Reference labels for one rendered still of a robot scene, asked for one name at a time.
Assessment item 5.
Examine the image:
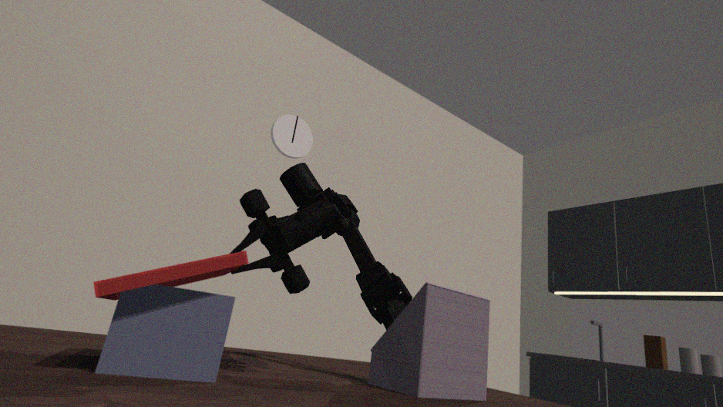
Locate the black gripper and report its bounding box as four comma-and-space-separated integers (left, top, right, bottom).
230, 189, 318, 294

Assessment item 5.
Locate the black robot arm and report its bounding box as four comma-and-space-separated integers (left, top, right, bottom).
280, 163, 412, 330

